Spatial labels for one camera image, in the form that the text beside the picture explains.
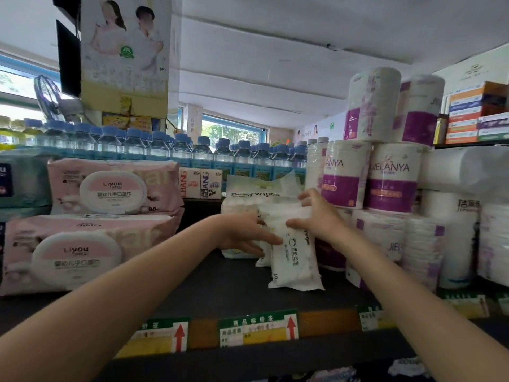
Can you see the person's right hand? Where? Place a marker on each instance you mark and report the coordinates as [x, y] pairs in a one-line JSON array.
[[322, 220]]

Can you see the person's left hand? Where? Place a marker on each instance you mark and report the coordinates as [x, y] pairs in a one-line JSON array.
[[242, 232]]

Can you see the dark metal shelf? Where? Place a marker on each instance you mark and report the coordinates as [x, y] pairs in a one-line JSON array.
[[222, 286]]

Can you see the pink wipes pack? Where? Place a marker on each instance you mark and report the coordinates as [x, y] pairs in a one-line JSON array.
[[63, 182], [143, 242]]

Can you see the teal Liyou wipes pack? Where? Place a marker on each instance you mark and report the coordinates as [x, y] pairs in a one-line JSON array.
[[28, 179]]

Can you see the person's left forearm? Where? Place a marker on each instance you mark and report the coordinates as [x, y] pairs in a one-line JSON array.
[[99, 306]]

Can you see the person's right forearm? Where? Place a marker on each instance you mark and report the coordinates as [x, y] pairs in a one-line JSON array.
[[417, 314]]

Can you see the stack of purple-label toilet rolls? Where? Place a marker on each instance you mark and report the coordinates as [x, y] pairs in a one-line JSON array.
[[393, 175]]

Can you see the blue framed window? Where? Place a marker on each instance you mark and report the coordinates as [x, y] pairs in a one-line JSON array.
[[230, 133], [16, 85]]

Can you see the row of blue-capped water bottles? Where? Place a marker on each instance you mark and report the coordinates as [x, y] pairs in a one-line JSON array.
[[159, 147]]

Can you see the row of pale tissue packs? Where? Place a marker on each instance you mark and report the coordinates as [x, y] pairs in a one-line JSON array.
[[358, 371]]

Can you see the stack of orange white boxes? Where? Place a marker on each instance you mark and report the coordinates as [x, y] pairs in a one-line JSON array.
[[477, 115]]

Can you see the pillar poster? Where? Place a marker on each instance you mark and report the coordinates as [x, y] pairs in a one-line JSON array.
[[127, 67]]

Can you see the grey electric fan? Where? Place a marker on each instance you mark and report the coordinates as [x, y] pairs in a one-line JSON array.
[[49, 97]]

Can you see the wall poster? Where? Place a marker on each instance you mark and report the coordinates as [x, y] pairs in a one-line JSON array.
[[322, 129]]

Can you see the black wall monitor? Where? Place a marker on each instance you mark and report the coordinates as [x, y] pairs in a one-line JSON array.
[[68, 59], [67, 5]]

